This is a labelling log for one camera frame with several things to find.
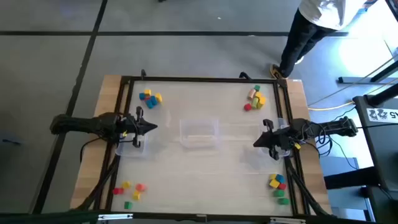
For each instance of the orange wooden cylinder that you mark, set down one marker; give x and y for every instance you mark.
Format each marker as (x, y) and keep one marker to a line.
(140, 187)

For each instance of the blue wooden cube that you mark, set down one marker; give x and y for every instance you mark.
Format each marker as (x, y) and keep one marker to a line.
(142, 96)
(280, 178)

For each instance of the black equipment cart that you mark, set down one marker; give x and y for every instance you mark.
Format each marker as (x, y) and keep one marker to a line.
(382, 140)

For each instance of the red wooden cube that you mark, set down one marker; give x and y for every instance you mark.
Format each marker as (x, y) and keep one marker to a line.
(247, 107)
(282, 186)

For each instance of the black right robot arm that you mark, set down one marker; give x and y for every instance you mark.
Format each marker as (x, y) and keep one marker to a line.
(332, 127)

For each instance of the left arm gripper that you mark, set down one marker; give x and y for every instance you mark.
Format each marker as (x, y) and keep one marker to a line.
(133, 127)

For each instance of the black frame clamp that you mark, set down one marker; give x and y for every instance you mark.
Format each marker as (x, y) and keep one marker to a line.
(143, 73)
(245, 75)

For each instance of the tan wooden cylinder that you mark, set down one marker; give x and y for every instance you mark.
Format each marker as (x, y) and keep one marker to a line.
(251, 94)

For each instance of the silver metal bracket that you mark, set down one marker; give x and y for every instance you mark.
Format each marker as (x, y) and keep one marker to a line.
(287, 220)
(115, 216)

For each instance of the black stand base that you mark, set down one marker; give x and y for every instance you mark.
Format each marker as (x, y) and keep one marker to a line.
(357, 80)

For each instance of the white printed label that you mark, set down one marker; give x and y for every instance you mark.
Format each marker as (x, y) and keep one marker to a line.
(381, 114)

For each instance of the blue wooden cylinder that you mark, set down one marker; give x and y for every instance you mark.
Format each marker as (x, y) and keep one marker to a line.
(154, 100)
(149, 104)

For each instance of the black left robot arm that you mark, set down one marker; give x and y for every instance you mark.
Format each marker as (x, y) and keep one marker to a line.
(81, 124)

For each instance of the green wooden cube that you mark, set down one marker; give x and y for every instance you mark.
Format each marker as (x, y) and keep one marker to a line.
(127, 205)
(257, 87)

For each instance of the light green wooden cylinder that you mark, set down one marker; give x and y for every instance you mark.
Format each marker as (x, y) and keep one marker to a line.
(255, 103)

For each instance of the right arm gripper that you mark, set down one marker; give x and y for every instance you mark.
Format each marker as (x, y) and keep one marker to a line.
(280, 139)

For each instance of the yellow wooden cylinder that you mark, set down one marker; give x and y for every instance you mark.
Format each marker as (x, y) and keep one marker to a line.
(262, 100)
(159, 97)

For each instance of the person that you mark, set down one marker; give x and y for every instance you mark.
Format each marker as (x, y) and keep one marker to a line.
(298, 40)

